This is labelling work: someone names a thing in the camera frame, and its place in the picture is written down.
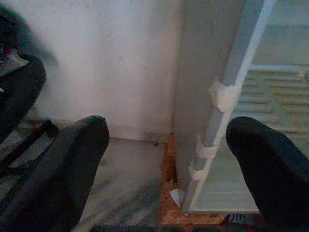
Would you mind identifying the red-brown brick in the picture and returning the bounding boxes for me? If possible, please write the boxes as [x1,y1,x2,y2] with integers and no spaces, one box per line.
[160,135,263,227]

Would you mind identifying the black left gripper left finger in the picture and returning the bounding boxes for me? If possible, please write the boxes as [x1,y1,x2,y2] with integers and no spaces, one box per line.
[0,115,111,232]

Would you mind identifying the white paper scrap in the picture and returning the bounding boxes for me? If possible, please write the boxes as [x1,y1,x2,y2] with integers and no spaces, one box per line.
[169,189,185,208]

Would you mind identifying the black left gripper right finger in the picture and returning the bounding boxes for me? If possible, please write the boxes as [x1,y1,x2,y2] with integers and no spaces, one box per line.
[225,116,309,232]

